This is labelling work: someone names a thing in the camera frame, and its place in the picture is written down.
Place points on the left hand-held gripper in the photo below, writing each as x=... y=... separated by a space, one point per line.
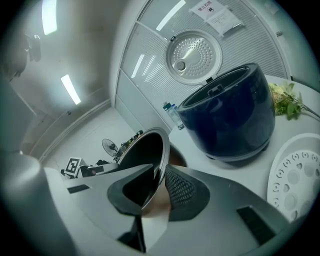
x=73 y=165

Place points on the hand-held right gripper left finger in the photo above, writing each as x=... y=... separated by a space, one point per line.
x=100 y=200

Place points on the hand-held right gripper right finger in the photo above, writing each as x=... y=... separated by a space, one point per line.
x=220 y=212

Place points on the dark pot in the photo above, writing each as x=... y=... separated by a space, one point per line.
x=147 y=150

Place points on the white steamer tray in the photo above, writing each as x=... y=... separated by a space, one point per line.
x=277 y=160

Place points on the dark blue rice cooker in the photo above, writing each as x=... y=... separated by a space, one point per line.
x=225 y=125

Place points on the black standing fan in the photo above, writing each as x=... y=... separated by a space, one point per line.
x=109 y=146

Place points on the ceiling light panel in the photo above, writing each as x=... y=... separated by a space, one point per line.
x=70 y=89
x=49 y=17

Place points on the clear water bottle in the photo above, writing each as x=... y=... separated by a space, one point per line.
x=177 y=117

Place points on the yellow artificial flower bunch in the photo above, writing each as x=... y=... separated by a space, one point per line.
x=282 y=100

